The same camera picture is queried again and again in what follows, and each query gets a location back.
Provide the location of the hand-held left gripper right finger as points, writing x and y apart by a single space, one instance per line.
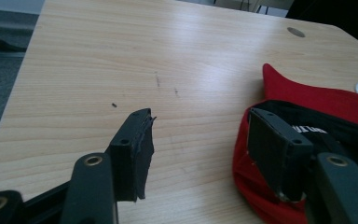
289 155

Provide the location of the red cap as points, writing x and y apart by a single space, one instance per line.
317 96

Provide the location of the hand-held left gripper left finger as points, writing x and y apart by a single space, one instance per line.
127 161

